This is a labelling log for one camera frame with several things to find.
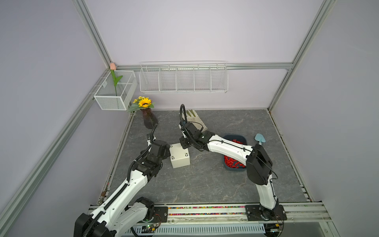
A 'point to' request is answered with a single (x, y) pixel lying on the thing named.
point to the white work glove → (192, 116)
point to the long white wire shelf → (184, 77)
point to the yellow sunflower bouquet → (141, 102)
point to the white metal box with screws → (179, 157)
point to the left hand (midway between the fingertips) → (157, 149)
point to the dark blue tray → (241, 138)
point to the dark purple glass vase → (150, 119)
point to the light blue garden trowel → (259, 138)
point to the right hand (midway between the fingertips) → (182, 138)
